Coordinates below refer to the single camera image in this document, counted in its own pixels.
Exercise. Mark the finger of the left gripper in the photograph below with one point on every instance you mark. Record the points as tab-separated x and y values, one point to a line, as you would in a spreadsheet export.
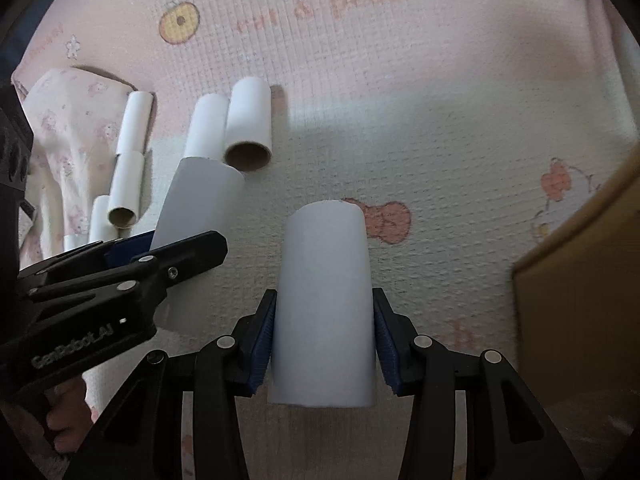
93	257
112	310

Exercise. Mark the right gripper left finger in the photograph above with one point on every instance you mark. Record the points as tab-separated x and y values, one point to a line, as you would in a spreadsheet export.
138	436

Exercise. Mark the white paper roll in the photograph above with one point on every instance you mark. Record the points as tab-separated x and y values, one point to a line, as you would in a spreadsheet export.
73	241
125	194
323	342
205	137
101	229
248	140
203	196
135	122

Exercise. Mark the person's hand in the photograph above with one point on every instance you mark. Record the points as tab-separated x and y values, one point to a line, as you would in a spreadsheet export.
50	447

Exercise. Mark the pink floral cloth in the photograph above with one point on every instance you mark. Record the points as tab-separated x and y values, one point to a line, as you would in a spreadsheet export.
75	116

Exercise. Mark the brown cardboard box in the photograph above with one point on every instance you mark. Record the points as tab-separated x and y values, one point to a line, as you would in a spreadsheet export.
577	295

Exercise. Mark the pink cartoon cat play mat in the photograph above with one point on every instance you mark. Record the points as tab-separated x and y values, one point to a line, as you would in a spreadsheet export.
465	130

